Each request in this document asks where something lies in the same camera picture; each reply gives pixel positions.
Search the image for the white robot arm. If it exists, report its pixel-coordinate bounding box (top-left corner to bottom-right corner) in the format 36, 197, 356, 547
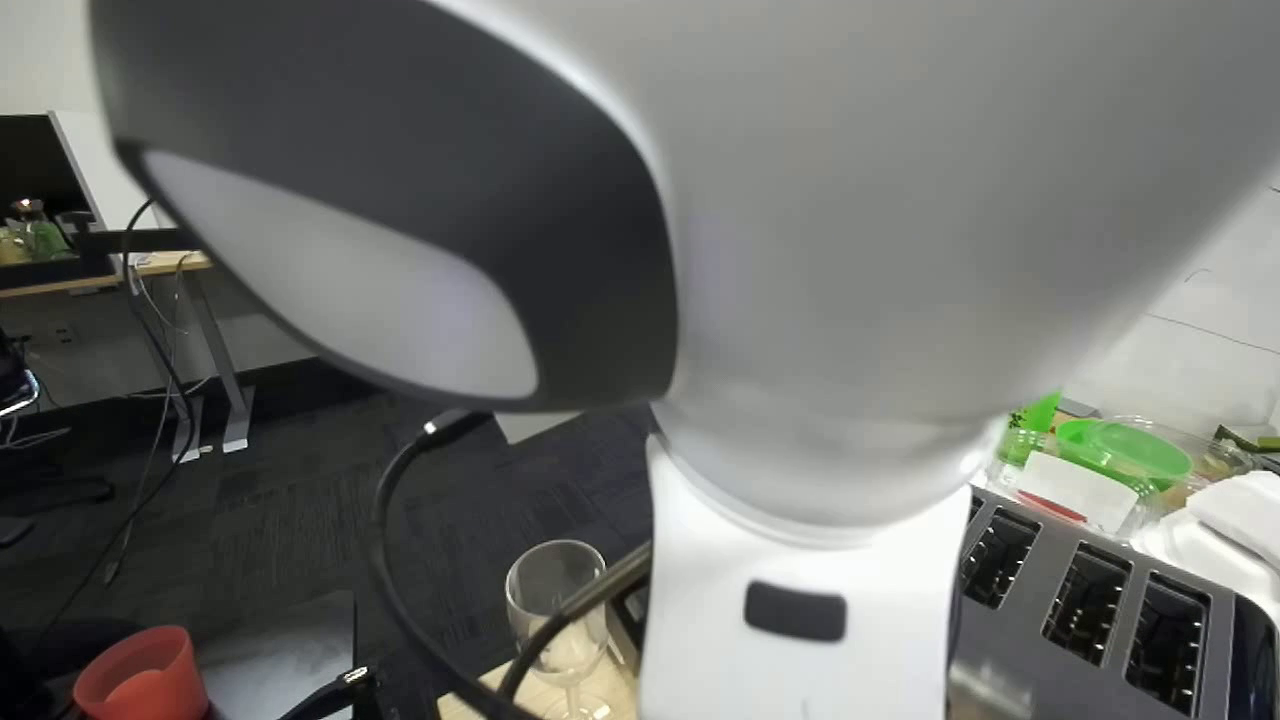
89, 0, 1280, 720

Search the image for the black four-slot toaster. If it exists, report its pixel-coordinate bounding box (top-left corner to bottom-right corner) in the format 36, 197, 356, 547
945, 492, 1280, 720

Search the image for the clear wine glass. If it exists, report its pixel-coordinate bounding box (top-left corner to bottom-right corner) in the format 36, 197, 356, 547
505, 539, 609, 720

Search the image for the red cup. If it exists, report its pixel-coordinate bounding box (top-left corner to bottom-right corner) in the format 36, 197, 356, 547
74, 625, 214, 720

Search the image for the white styrofoam container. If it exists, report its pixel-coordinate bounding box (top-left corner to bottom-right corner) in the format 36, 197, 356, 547
1177, 474, 1280, 571

